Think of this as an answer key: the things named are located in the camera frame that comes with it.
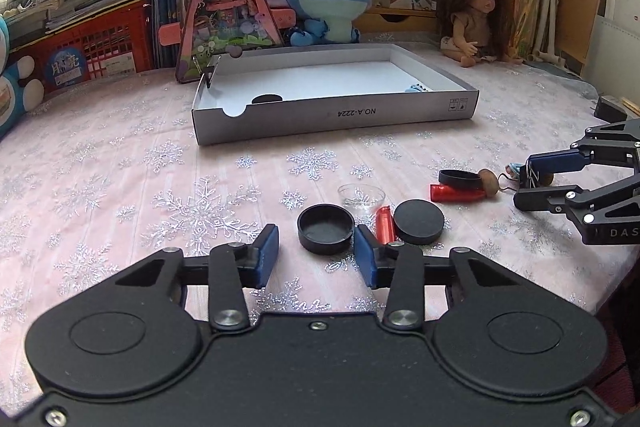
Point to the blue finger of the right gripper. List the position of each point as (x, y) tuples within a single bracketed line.
[(555, 199), (539, 166)]

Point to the red plastic basket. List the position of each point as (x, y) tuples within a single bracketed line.
[(115, 42)]

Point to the brown-haired baby doll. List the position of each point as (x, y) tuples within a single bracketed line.
[(476, 31)]

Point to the light blue plastic clip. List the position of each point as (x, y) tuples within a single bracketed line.
[(513, 170)]

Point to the pink triangular toy house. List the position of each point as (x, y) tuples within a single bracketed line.
[(215, 27)]

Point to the pink snowflake tablecloth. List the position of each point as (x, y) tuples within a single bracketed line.
[(104, 174)]

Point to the clear plastic round lid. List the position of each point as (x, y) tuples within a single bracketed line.
[(361, 198)]

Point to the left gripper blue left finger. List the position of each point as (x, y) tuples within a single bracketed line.
[(234, 266)]

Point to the black shallow round lid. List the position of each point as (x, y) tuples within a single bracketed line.
[(460, 180)]

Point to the small black binder clip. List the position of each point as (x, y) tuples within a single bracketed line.
[(207, 72)]

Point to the Doraemon plush toy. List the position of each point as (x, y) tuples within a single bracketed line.
[(20, 93)]

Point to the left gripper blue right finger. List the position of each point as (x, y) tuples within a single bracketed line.
[(399, 267)]

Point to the small black round cap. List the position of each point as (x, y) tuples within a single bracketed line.
[(266, 98)]

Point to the black power adapter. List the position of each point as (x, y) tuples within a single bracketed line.
[(610, 110)]

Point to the white cardboard tray box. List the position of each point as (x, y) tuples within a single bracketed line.
[(325, 88)]

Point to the black round container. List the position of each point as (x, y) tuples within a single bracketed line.
[(325, 229)]

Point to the wooden drawer shelf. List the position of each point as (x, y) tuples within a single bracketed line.
[(378, 20)]

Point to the red crayon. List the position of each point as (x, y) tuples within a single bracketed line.
[(384, 225), (446, 193)]

